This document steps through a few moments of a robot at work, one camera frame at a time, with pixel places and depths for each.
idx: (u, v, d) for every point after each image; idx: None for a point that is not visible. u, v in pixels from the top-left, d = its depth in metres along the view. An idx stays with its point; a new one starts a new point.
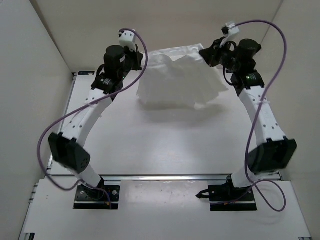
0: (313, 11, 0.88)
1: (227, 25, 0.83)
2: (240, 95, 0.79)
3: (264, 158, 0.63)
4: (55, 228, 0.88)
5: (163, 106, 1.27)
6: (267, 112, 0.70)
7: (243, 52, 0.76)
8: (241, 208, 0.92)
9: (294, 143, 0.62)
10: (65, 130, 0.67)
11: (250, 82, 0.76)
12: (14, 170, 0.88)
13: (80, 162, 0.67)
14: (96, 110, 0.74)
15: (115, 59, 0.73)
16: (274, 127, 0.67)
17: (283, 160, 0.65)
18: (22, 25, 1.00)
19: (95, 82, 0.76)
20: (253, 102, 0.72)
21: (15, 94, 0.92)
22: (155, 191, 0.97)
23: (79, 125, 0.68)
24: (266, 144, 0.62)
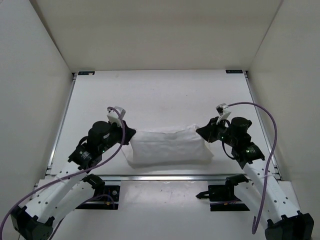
0: (313, 12, 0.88)
1: (223, 105, 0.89)
2: (243, 168, 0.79)
3: (284, 239, 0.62)
4: None
5: (163, 107, 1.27)
6: (274, 187, 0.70)
7: (238, 132, 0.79)
8: (241, 208, 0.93)
9: (310, 218, 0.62)
10: (31, 204, 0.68)
11: (249, 154, 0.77)
12: (14, 170, 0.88)
13: (38, 237, 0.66)
14: (69, 185, 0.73)
15: (98, 135, 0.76)
16: (284, 201, 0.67)
17: (304, 236, 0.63)
18: (21, 25, 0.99)
19: (74, 151, 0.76)
20: (258, 176, 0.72)
21: (15, 93, 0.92)
22: (155, 191, 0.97)
23: (45, 201, 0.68)
24: (283, 222, 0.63)
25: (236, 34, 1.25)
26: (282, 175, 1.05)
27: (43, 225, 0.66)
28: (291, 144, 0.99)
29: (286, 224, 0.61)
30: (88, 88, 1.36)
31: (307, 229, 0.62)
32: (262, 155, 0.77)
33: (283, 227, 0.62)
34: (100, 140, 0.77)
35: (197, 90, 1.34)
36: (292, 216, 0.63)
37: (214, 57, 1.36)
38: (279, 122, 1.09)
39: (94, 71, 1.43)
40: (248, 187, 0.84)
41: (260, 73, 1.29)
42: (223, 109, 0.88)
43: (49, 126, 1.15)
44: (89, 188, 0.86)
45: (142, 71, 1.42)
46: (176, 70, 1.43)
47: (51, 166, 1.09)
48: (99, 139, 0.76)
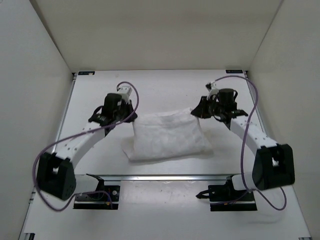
0: (313, 12, 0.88)
1: (211, 82, 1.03)
2: (230, 127, 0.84)
3: (267, 166, 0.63)
4: (55, 229, 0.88)
5: (163, 107, 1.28)
6: (256, 130, 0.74)
7: (225, 95, 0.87)
8: (241, 208, 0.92)
9: (289, 147, 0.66)
10: (60, 151, 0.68)
11: (235, 113, 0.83)
12: (15, 170, 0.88)
13: (67, 186, 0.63)
14: (92, 139, 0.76)
15: (114, 100, 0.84)
16: (264, 137, 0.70)
17: (287, 168, 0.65)
18: (22, 25, 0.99)
19: (92, 117, 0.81)
20: (241, 125, 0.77)
21: (15, 94, 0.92)
22: (155, 191, 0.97)
23: (74, 147, 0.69)
24: (261, 150, 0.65)
25: (236, 34, 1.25)
26: None
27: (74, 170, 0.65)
28: (291, 144, 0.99)
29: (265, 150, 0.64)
30: (88, 88, 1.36)
31: (287, 156, 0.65)
32: (245, 113, 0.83)
33: (261, 153, 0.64)
34: (115, 105, 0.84)
35: (196, 90, 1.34)
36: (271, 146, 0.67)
37: (214, 57, 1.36)
38: (279, 121, 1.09)
39: (94, 71, 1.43)
40: None
41: (260, 72, 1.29)
42: (211, 86, 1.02)
43: (49, 126, 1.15)
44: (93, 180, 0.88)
45: (142, 72, 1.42)
46: (176, 70, 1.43)
47: None
48: (115, 104, 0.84)
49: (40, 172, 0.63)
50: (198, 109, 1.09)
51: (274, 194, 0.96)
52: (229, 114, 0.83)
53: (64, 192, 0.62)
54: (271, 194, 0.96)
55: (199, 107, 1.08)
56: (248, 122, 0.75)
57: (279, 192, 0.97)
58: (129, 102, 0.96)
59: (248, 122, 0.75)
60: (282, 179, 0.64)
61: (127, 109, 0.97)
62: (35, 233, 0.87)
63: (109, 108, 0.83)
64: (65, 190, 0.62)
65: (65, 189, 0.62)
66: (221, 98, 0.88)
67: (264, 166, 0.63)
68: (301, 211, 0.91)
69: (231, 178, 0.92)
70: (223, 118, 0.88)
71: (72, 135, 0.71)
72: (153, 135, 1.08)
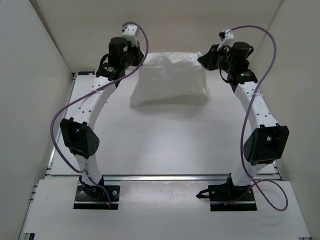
0: (313, 12, 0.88)
1: (224, 31, 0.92)
2: (235, 91, 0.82)
3: (259, 145, 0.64)
4: (55, 229, 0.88)
5: (163, 106, 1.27)
6: (259, 104, 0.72)
7: (238, 54, 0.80)
8: (241, 208, 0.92)
9: (286, 129, 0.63)
10: (76, 115, 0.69)
11: (244, 78, 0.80)
12: (14, 169, 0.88)
13: (90, 144, 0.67)
14: (103, 97, 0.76)
15: (120, 47, 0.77)
16: (266, 115, 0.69)
17: (278, 147, 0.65)
18: (22, 25, 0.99)
19: (99, 71, 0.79)
20: (247, 94, 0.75)
21: (15, 94, 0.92)
22: (155, 191, 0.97)
23: (88, 110, 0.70)
24: (259, 129, 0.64)
25: (236, 34, 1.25)
26: (282, 175, 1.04)
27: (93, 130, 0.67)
28: (290, 144, 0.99)
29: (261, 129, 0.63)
30: (88, 88, 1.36)
31: (282, 138, 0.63)
32: (255, 79, 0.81)
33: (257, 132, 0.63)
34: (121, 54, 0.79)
35: None
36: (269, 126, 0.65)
37: None
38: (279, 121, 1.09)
39: (94, 71, 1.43)
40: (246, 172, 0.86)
41: (260, 72, 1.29)
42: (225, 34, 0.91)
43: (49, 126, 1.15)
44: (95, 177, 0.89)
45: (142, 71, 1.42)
46: None
47: (51, 166, 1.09)
48: (120, 51, 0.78)
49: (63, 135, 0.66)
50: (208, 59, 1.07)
51: (274, 194, 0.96)
52: (237, 78, 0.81)
53: (89, 149, 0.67)
54: (272, 195, 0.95)
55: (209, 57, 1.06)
56: (255, 93, 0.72)
57: (279, 192, 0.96)
58: (136, 45, 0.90)
59: (254, 93, 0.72)
60: (270, 156, 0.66)
61: (135, 53, 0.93)
62: (35, 233, 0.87)
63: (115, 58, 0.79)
64: (89, 148, 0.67)
65: (90, 147, 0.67)
66: (233, 56, 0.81)
67: (255, 144, 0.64)
68: (301, 211, 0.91)
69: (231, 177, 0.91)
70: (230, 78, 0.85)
71: (84, 97, 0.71)
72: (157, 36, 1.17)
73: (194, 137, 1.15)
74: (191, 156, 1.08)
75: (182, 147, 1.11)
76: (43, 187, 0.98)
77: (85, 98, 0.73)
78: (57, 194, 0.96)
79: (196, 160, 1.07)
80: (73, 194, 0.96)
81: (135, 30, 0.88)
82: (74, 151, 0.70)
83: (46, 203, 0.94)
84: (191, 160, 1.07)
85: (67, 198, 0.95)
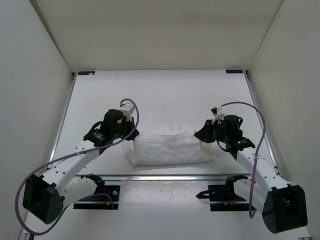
0: (314, 12, 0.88)
1: (216, 107, 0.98)
2: (237, 158, 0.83)
3: (280, 211, 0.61)
4: (55, 229, 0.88)
5: (163, 107, 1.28)
6: (265, 166, 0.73)
7: (232, 125, 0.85)
8: (241, 208, 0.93)
9: (299, 188, 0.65)
10: (48, 174, 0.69)
11: (241, 144, 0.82)
12: (14, 170, 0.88)
13: (50, 212, 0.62)
14: (84, 160, 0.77)
15: (114, 119, 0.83)
16: (274, 176, 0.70)
17: (299, 210, 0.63)
18: (22, 25, 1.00)
19: (89, 132, 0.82)
20: (249, 159, 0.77)
21: (15, 94, 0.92)
22: (156, 191, 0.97)
23: (62, 171, 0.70)
24: (275, 192, 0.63)
25: (236, 34, 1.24)
26: (282, 175, 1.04)
27: (58, 197, 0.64)
28: (290, 144, 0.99)
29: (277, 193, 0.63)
30: (88, 88, 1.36)
31: (299, 198, 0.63)
32: (252, 144, 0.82)
33: (273, 195, 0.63)
34: (114, 123, 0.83)
35: (197, 90, 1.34)
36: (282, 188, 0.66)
37: (214, 57, 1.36)
38: (279, 122, 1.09)
39: (94, 71, 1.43)
40: (246, 182, 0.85)
41: (260, 72, 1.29)
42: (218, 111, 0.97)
43: (49, 126, 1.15)
44: (92, 184, 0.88)
45: (142, 72, 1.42)
46: (176, 70, 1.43)
47: (51, 167, 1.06)
48: (114, 122, 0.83)
49: (25, 194, 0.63)
50: (201, 131, 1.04)
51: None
52: (235, 145, 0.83)
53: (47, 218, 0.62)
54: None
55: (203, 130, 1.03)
56: (256, 156, 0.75)
57: None
58: (130, 120, 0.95)
59: (256, 156, 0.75)
60: (295, 223, 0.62)
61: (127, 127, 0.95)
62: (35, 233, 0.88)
63: (107, 127, 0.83)
64: (48, 216, 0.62)
65: (48, 216, 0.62)
66: (227, 127, 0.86)
67: (276, 210, 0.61)
68: None
69: (231, 179, 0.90)
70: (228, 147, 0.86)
71: (62, 157, 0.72)
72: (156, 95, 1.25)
73: None
74: None
75: None
76: None
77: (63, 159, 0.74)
78: None
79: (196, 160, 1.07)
80: None
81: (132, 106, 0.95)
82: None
83: None
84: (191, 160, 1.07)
85: None
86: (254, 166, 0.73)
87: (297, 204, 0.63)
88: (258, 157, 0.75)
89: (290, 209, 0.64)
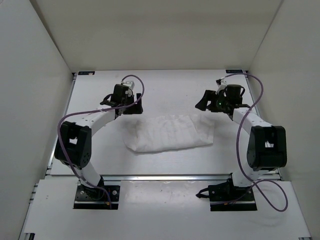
0: (314, 12, 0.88)
1: (221, 78, 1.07)
2: (234, 117, 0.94)
3: (261, 144, 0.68)
4: (55, 229, 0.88)
5: (163, 106, 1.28)
6: (254, 116, 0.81)
7: (233, 90, 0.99)
8: (241, 208, 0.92)
9: (281, 129, 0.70)
10: (79, 121, 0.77)
11: (239, 106, 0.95)
12: (14, 169, 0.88)
13: (84, 152, 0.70)
14: (105, 117, 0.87)
15: (122, 88, 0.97)
16: (261, 121, 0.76)
17: (279, 149, 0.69)
18: (22, 25, 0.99)
19: (103, 101, 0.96)
20: (242, 113, 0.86)
21: (15, 94, 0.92)
22: (155, 191, 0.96)
23: (91, 120, 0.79)
24: (256, 127, 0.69)
25: (236, 34, 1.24)
26: (282, 175, 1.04)
27: (90, 138, 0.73)
28: (290, 144, 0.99)
29: (258, 127, 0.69)
30: (88, 88, 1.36)
31: (280, 138, 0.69)
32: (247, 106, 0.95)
33: (256, 129, 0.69)
34: (123, 93, 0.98)
35: (197, 90, 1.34)
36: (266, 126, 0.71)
37: (215, 57, 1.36)
38: (279, 122, 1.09)
39: (94, 71, 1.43)
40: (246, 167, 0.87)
41: (260, 72, 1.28)
42: (222, 81, 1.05)
43: (49, 126, 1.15)
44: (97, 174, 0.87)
45: (143, 71, 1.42)
46: (176, 70, 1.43)
47: (51, 166, 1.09)
48: (122, 91, 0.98)
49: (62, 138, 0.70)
50: (200, 102, 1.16)
51: (275, 194, 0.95)
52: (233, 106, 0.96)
53: (82, 157, 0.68)
54: (273, 196, 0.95)
55: (202, 100, 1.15)
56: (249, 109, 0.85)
57: (278, 189, 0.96)
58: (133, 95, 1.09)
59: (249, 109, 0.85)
60: (274, 161, 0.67)
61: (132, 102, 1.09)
62: (35, 233, 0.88)
63: (118, 96, 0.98)
64: (83, 155, 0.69)
65: (83, 155, 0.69)
66: (228, 91, 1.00)
67: (257, 142, 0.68)
68: (301, 210, 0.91)
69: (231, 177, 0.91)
70: (227, 109, 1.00)
71: (89, 111, 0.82)
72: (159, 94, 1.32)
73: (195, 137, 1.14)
74: (191, 156, 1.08)
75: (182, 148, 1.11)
76: (43, 187, 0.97)
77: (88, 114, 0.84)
78: (57, 194, 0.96)
79: (196, 160, 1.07)
80: (73, 193, 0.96)
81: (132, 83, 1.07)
82: (65, 162, 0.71)
83: (46, 203, 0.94)
84: (191, 160, 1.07)
85: (67, 198, 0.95)
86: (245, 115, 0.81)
87: (278, 143, 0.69)
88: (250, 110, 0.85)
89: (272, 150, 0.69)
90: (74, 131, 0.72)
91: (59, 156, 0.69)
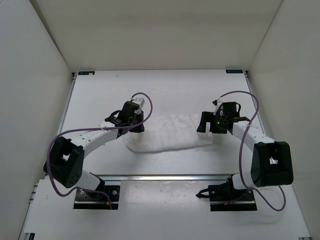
0: (314, 12, 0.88)
1: (216, 99, 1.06)
2: (233, 130, 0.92)
3: (264, 162, 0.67)
4: (55, 229, 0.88)
5: (163, 106, 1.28)
6: (254, 130, 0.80)
7: (228, 106, 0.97)
8: (241, 208, 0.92)
9: (286, 145, 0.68)
10: (75, 139, 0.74)
11: (237, 119, 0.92)
12: (14, 170, 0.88)
13: (72, 174, 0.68)
14: (105, 136, 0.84)
15: (132, 107, 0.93)
16: (263, 136, 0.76)
17: (285, 166, 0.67)
18: (22, 25, 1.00)
19: (109, 118, 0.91)
20: (242, 127, 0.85)
21: (15, 94, 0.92)
22: (155, 191, 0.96)
23: (88, 139, 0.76)
24: (259, 145, 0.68)
25: (236, 34, 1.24)
26: None
27: (82, 160, 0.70)
28: (290, 144, 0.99)
29: (261, 145, 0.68)
30: (88, 88, 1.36)
31: (284, 154, 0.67)
32: (247, 118, 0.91)
33: (258, 147, 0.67)
34: (132, 112, 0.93)
35: (197, 90, 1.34)
36: (268, 143, 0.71)
37: (215, 57, 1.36)
38: (279, 122, 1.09)
39: (94, 71, 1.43)
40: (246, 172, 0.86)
41: (260, 72, 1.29)
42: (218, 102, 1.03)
43: (49, 126, 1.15)
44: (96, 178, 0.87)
45: (143, 72, 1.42)
46: (176, 70, 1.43)
47: None
48: (132, 110, 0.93)
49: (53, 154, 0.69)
50: (200, 126, 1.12)
51: (275, 194, 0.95)
52: (232, 120, 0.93)
53: (68, 178, 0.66)
54: (273, 196, 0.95)
55: (202, 123, 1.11)
56: (249, 124, 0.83)
57: (278, 189, 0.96)
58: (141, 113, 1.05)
59: (249, 124, 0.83)
60: (280, 178, 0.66)
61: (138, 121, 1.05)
62: (35, 233, 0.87)
63: (126, 114, 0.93)
64: (69, 176, 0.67)
65: (69, 176, 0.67)
66: (224, 108, 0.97)
67: (260, 160, 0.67)
68: (301, 210, 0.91)
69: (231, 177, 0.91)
70: (225, 123, 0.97)
71: (88, 128, 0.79)
72: (159, 94, 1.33)
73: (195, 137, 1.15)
74: (191, 156, 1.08)
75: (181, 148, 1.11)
76: (43, 188, 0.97)
77: (88, 131, 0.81)
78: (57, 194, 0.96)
79: (196, 160, 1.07)
80: (73, 194, 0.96)
81: (141, 100, 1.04)
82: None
83: (46, 203, 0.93)
84: (191, 160, 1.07)
85: (67, 198, 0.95)
86: (245, 130, 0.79)
87: (282, 159, 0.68)
88: (250, 125, 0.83)
89: (276, 166, 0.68)
90: (68, 147, 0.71)
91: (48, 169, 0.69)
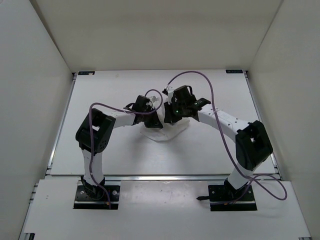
0: (314, 13, 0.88)
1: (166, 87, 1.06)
2: (199, 118, 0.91)
3: (252, 147, 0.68)
4: (55, 229, 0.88)
5: None
6: (225, 116, 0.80)
7: (181, 93, 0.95)
8: (241, 208, 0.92)
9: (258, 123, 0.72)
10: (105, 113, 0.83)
11: (199, 105, 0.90)
12: (14, 170, 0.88)
13: (103, 139, 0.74)
14: (125, 117, 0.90)
15: (144, 100, 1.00)
16: (236, 121, 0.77)
17: (265, 143, 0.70)
18: (22, 25, 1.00)
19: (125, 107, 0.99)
20: (210, 114, 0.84)
21: (15, 94, 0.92)
22: (155, 191, 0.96)
23: (115, 114, 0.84)
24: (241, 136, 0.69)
25: (236, 34, 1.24)
26: (282, 175, 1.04)
27: (110, 129, 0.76)
28: (291, 144, 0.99)
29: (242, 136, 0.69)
30: (88, 88, 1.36)
31: (261, 132, 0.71)
32: (208, 102, 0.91)
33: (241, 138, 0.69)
34: (144, 104, 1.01)
35: (197, 89, 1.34)
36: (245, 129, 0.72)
37: (215, 57, 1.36)
38: (279, 122, 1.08)
39: (94, 71, 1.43)
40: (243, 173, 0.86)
41: (260, 72, 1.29)
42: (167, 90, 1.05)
43: (49, 126, 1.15)
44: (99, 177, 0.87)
45: (142, 71, 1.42)
46: (176, 70, 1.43)
47: (51, 166, 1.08)
48: (144, 103, 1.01)
49: (86, 121, 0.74)
50: (165, 117, 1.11)
51: (275, 189, 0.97)
52: (194, 107, 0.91)
53: (100, 143, 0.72)
54: (273, 191, 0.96)
55: (166, 114, 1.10)
56: (215, 110, 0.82)
57: (278, 185, 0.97)
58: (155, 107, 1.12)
59: (215, 110, 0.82)
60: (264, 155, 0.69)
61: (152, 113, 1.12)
62: (35, 233, 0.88)
63: (139, 106, 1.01)
64: (101, 141, 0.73)
65: (101, 141, 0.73)
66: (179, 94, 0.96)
67: (246, 148, 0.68)
68: (301, 210, 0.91)
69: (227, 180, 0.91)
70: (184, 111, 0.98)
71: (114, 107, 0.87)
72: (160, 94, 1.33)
73: (195, 137, 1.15)
74: (191, 156, 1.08)
75: (181, 148, 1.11)
76: (43, 188, 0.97)
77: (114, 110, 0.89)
78: (57, 194, 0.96)
79: (196, 160, 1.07)
80: (73, 193, 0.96)
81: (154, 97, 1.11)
82: (83, 145, 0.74)
83: (46, 203, 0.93)
84: (191, 160, 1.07)
85: (67, 197, 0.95)
86: (216, 119, 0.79)
87: (261, 138, 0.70)
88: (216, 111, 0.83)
89: (257, 145, 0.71)
90: (99, 119, 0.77)
91: (81, 137, 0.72)
